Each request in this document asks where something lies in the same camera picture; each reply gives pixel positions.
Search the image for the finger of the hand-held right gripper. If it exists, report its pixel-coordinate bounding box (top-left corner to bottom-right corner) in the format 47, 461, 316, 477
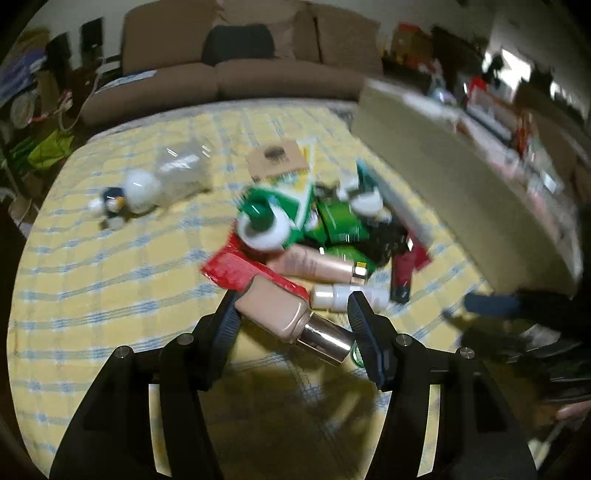
442, 310, 532, 365
463, 294, 525, 320

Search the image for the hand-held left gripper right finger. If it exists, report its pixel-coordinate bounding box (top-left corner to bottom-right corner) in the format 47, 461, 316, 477
347, 292, 539, 480

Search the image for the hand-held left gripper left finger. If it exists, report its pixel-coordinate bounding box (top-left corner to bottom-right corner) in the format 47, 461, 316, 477
50, 290, 241, 480

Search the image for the beige foundation bottle gold cap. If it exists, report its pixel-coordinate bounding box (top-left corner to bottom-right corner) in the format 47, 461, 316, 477
233, 276, 356, 367

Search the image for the beige cardboard box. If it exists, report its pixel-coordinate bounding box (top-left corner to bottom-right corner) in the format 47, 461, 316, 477
351, 78, 585, 296

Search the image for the green and yellow packet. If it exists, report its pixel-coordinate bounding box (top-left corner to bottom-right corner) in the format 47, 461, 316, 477
238, 138, 319, 245

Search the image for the person's right hand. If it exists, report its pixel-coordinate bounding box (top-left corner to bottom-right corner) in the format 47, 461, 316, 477
556, 401, 591, 422

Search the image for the small white bottle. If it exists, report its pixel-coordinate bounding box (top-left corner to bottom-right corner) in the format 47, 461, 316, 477
308, 284, 391, 312

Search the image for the red packet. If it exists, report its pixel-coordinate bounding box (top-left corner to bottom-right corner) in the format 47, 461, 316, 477
201, 233, 309, 301

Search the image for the dark red tube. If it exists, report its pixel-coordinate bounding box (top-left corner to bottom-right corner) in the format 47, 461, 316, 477
389, 251, 416, 304

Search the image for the pink cosmetic tube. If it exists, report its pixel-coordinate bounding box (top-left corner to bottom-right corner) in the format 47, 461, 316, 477
265, 244, 370, 284

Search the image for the black pouch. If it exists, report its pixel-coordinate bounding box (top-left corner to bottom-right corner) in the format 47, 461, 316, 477
365, 222, 411, 266

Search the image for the white round jar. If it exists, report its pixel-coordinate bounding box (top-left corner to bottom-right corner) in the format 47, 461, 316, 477
236, 189, 293, 252

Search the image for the yellow checked blanket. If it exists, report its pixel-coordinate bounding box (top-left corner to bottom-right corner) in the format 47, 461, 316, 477
7, 99, 546, 480

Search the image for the teal bottle white cap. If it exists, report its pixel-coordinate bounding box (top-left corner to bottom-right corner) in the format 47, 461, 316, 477
342, 161, 384, 215

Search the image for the white ball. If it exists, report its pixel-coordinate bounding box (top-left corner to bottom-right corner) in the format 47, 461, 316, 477
122, 169, 161, 214

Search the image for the clear plastic bag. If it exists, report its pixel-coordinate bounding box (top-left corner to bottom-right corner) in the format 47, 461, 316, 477
154, 143, 215, 204

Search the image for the small penguin toy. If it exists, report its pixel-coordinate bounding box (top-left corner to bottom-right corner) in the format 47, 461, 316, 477
88, 186, 130, 230

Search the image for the brown cardboard card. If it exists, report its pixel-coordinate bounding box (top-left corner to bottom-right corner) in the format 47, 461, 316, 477
246, 141, 309, 182

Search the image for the brown sofa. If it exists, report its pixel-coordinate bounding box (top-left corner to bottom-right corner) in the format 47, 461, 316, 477
81, 0, 384, 127

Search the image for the green plastic bag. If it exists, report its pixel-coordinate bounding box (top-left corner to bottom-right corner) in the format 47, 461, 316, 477
9, 129, 75, 174

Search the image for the red cardboard box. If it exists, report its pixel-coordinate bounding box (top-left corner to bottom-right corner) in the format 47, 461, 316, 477
392, 23, 432, 61

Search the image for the black cushion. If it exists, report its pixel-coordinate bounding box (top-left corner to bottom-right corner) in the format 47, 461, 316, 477
202, 25, 275, 65

